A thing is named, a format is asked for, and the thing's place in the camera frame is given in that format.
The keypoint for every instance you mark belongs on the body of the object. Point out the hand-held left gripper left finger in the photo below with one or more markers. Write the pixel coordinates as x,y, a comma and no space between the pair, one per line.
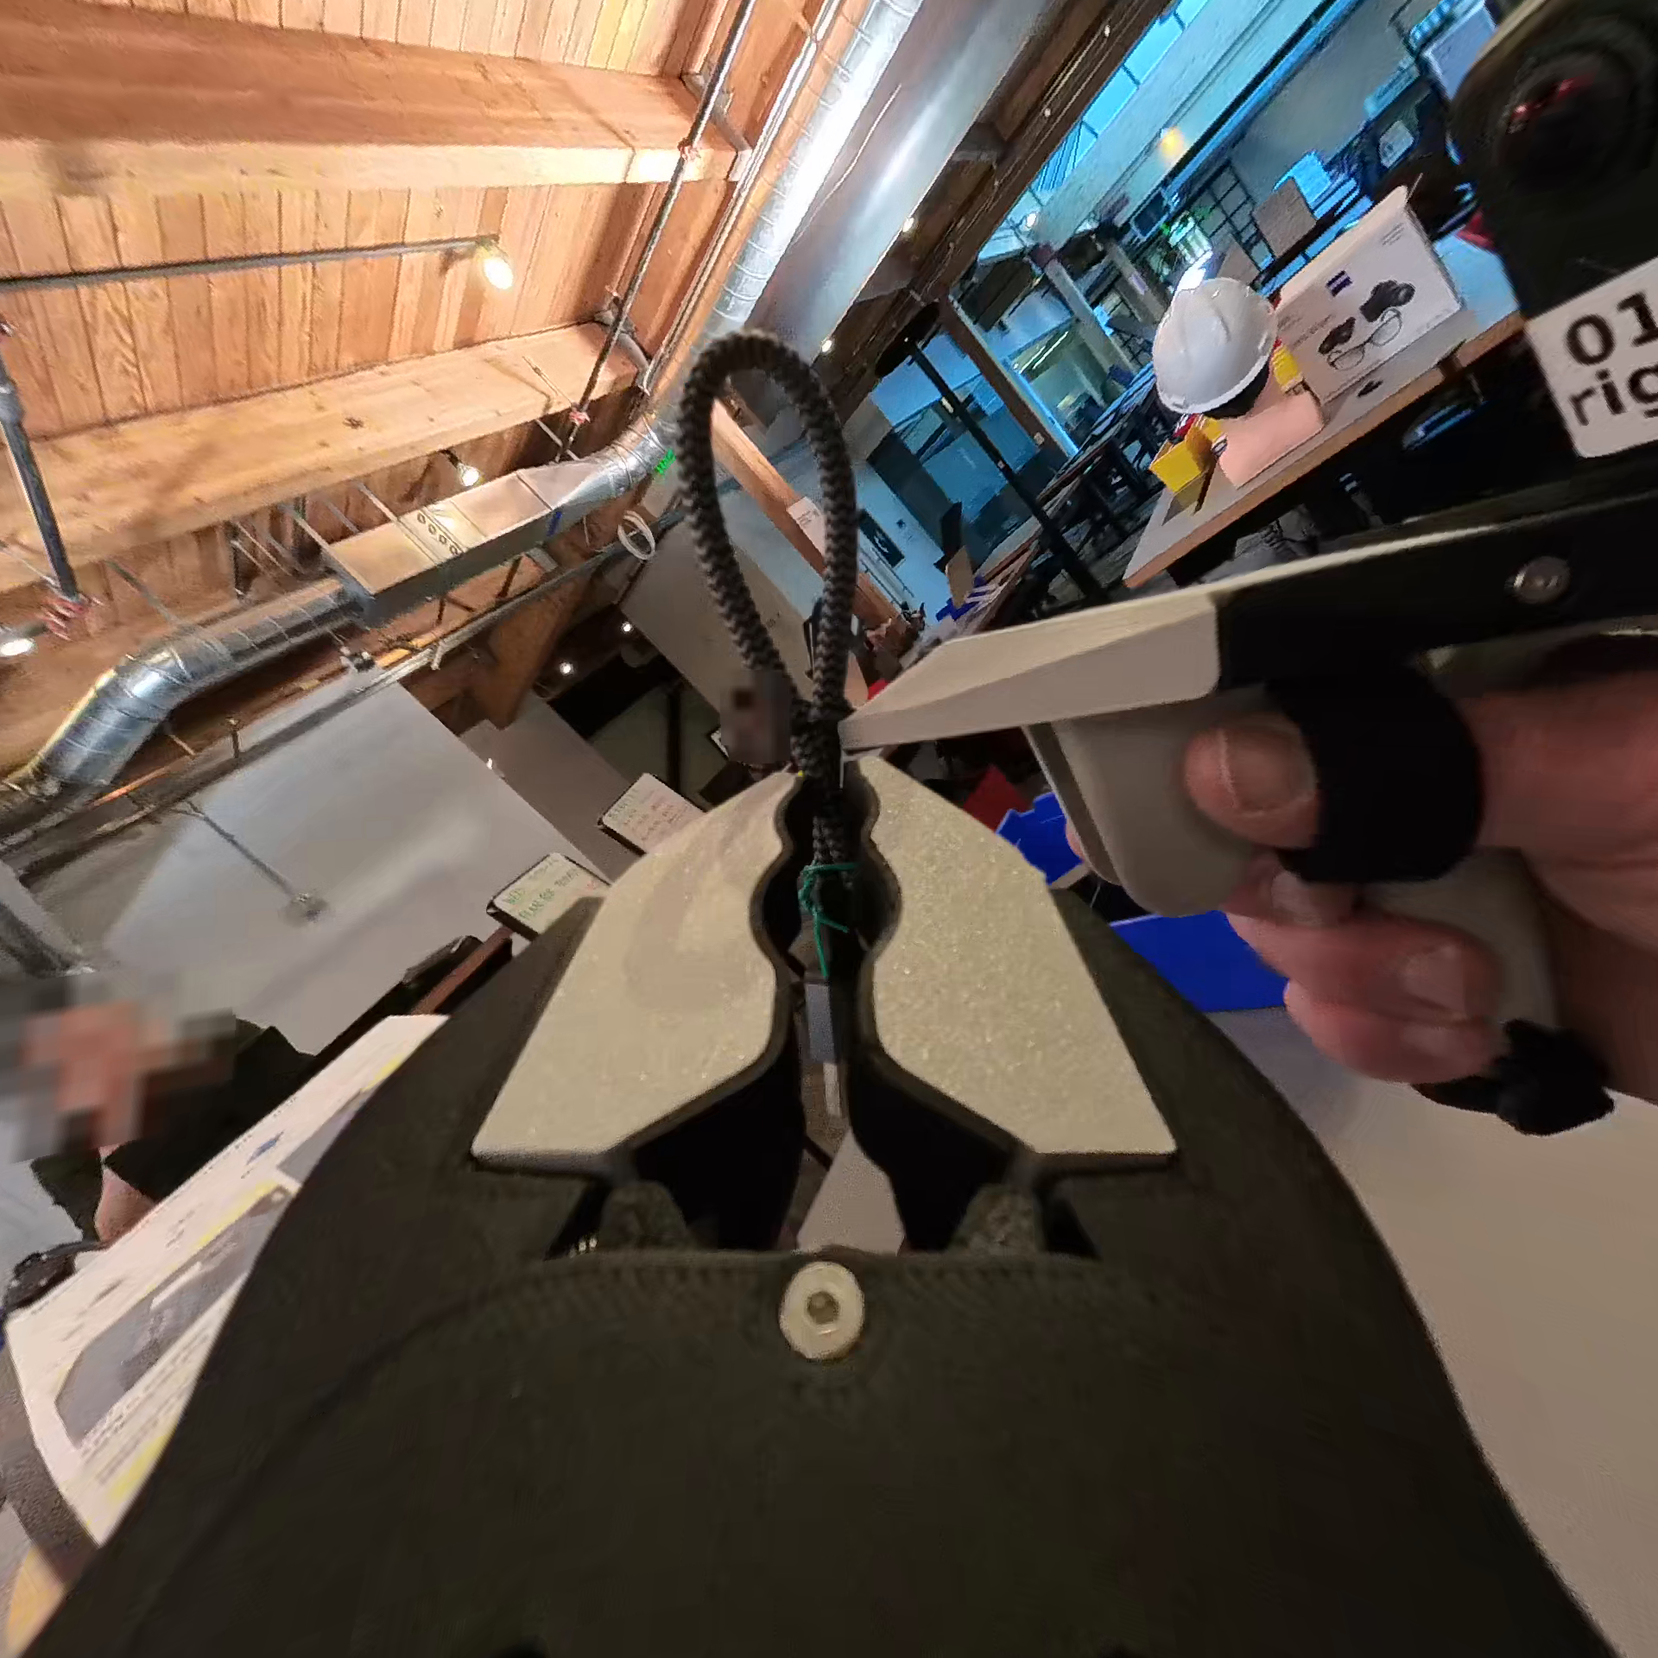
648,1024

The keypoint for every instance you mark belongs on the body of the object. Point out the yellow storage bin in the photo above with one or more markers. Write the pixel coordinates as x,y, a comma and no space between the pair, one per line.
1187,466

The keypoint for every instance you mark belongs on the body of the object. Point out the white product box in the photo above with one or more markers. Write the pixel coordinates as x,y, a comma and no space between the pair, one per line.
1374,299

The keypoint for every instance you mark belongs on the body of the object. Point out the person's right hand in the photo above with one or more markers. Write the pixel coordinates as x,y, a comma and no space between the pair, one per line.
1581,829

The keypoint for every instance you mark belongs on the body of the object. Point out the handwritten whiteboard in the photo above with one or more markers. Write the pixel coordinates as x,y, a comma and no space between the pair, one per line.
654,813

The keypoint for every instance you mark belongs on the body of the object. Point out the wooden post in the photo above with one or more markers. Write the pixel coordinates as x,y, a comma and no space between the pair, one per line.
804,518

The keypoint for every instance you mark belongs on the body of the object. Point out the red storage bin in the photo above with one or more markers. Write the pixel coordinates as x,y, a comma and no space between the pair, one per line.
996,791

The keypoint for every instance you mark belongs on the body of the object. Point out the instruction sheet wooden board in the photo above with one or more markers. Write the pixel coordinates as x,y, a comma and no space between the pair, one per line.
182,1295

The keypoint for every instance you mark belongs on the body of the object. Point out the grey display table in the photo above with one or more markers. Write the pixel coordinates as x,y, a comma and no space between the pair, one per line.
1296,480

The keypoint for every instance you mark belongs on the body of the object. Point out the white hard hat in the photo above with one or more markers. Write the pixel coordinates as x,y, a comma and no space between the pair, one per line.
1213,342

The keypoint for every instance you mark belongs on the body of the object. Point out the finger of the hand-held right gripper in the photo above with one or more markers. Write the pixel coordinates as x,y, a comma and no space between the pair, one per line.
1063,679

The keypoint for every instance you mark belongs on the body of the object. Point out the pink mannequin head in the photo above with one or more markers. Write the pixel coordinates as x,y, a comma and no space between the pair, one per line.
1265,440

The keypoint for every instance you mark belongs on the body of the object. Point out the blue storage bin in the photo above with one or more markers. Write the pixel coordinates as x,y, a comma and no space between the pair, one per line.
1192,958

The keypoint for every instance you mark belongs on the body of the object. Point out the green marked whiteboard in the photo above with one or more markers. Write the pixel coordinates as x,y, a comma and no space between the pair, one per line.
550,896

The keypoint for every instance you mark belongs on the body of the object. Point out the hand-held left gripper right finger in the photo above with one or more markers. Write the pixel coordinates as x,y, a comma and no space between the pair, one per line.
1025,1024

